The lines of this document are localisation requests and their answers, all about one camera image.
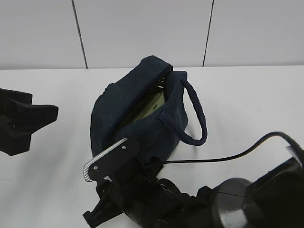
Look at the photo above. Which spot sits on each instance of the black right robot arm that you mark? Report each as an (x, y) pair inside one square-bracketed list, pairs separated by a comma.
[(276, 200)]

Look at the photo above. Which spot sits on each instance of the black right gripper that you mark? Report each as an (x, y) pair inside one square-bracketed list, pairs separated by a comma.
[(134, 190)]

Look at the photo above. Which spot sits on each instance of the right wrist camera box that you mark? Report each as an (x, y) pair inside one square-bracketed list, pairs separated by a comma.
[(111, 159)]

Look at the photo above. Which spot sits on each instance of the green lidded glass food container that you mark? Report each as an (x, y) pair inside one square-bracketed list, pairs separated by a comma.
[(144, 107)]

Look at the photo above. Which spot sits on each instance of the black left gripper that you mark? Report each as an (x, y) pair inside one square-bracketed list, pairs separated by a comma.
[(19, 119)]

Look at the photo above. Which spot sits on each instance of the dark navy fabric lunch bag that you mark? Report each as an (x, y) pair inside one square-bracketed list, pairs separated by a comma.
[(158, 133)]

